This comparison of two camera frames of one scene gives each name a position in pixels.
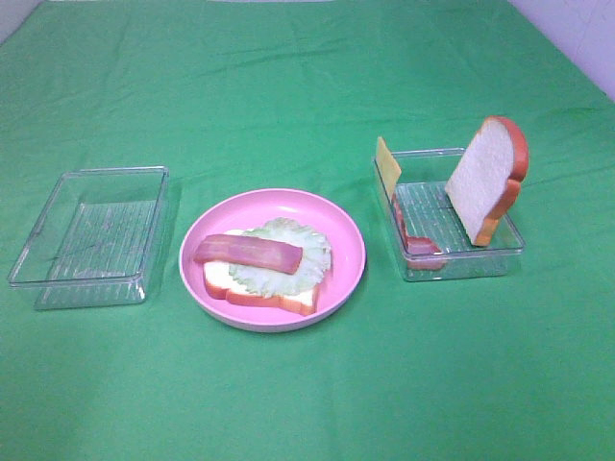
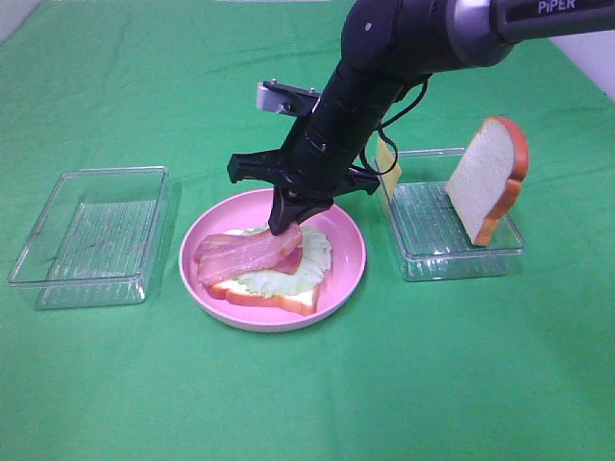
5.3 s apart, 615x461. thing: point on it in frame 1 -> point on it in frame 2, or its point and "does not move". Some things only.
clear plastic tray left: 96,240 does not move
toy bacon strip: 422,254 -> 290,264
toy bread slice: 485,184 does not move
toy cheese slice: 388,165 does not move
